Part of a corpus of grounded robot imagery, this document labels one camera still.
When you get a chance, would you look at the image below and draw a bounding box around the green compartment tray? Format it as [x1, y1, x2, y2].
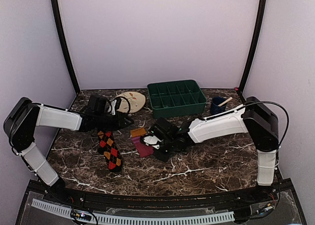
[147, 80, 207, 119]

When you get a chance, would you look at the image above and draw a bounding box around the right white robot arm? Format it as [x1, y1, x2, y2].
[140, 96, 283, 202]

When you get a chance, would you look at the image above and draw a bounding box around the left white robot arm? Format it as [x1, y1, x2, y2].
[3, 95, 134, 203]

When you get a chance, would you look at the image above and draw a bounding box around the maroon purple striped sock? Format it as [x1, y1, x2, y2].
[130, 128, 154, 158]

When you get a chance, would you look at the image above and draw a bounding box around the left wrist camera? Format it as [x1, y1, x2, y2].
[108, 97, 122, 116]

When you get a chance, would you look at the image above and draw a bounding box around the black frame post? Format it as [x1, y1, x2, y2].
[50, 0, 81, 95]
[238, 0, 267, 95]

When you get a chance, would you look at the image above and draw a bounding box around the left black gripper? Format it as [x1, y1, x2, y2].
[95, 112, 134, 131]

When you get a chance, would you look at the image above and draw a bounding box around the wooden stick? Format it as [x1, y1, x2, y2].
[218, 97, 233, 107]

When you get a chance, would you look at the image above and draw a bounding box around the small circuit board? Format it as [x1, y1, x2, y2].
[70, 210, 92, 222]

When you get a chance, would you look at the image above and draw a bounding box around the white slotted cable duct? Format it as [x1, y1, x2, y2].
[31, 199, 235, 225]

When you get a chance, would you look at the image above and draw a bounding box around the dark blue mug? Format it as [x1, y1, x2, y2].
[210, 96, 227, 115]

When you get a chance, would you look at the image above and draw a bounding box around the black front rail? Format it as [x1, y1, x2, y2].
[27, 180, 293, 213]

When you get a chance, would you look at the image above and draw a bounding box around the left black frame post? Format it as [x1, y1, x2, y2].
[50, 0, 81, 95]

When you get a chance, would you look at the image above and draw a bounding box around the right black frame post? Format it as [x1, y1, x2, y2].
[238, 0, 267, 95]

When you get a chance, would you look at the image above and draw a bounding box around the black orange argyle sock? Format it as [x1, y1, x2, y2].
[97, 130, 123, 173]

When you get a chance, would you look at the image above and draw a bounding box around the beige floral plate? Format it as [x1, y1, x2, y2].
[118, 91, 146, 113]

